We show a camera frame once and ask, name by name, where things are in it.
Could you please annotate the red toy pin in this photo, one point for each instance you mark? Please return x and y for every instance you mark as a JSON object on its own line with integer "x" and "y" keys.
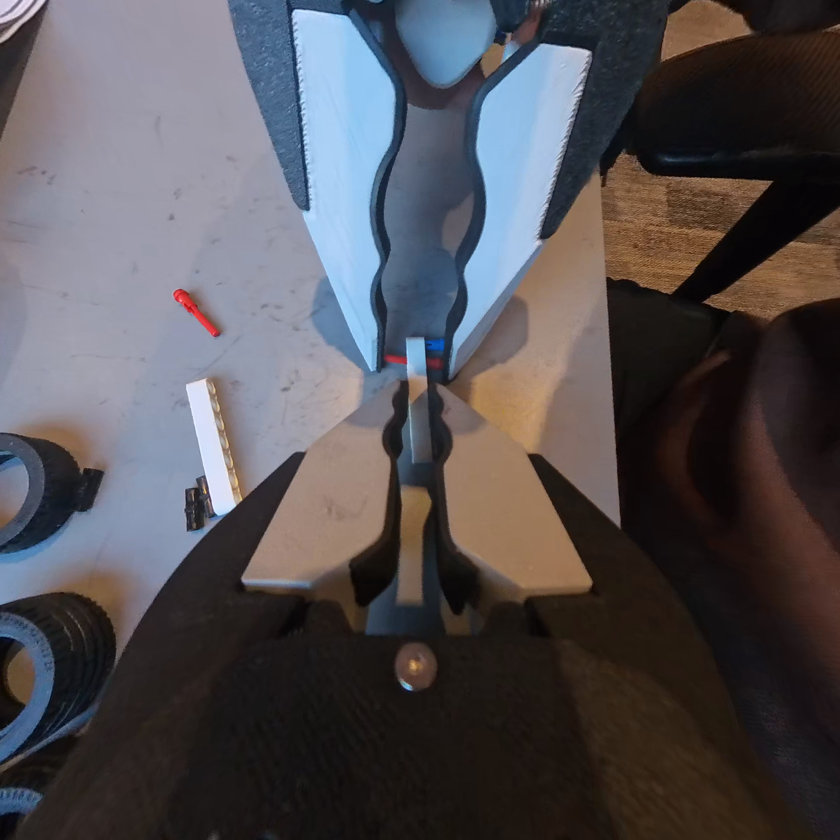
{"x": 395, "y": 359}
{"x": 197, "y": 313}

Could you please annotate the black toy connector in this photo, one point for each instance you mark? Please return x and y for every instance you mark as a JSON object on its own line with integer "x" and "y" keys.
{"x": 90, "y": 489}

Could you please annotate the black toy pin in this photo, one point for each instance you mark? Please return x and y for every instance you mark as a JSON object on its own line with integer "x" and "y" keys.
{"x": 192, "y": 510}
{"x": 203, "y": 489}

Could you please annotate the grey desk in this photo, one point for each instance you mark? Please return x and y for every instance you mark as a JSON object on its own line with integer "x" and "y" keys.
{"x": 164, "y": 164}

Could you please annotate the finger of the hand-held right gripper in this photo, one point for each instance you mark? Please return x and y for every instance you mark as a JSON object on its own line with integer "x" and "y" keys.
{"x": 341, "y": 164}
{"x": 518, "y": 164}

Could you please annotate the person's dark trousers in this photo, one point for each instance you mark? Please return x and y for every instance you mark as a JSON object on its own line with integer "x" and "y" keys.
{"x": 689, "y": 590}

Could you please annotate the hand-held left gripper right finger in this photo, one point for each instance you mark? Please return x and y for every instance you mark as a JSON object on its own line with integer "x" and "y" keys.
{"x": 518, "y": 518}

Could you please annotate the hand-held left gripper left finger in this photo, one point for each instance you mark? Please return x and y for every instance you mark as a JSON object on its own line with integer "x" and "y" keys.
{"x": 315, "y": 518}

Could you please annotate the white toy beam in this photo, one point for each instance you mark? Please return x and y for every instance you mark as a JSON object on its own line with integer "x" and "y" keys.
{"x": 418, "y": 407}
{"x": 213, "y": 446}

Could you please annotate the open instruction booklet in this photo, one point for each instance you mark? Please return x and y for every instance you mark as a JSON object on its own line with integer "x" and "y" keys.
{"x": 13, "y": 16}

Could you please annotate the black toy tyre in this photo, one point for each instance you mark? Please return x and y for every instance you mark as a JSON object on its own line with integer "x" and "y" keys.
{"x": 16, "y": 802}
{"x": 56, "y": 485}
{"x": 72, "y": 656}

